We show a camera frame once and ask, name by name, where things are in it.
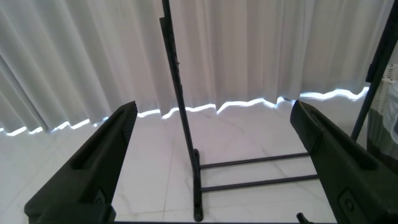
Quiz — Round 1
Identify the white laundry basket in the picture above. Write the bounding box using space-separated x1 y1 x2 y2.
366 63 398 175

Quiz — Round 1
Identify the white curtain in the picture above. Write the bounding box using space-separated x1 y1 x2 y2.
0 0 398 138

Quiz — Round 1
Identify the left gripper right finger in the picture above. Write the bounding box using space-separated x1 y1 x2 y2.
289 99 398 224

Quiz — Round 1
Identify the black clothes rack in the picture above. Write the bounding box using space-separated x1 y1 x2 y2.
159 0 398 223

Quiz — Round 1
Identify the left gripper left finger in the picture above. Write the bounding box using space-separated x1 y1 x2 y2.
24 100 139 224

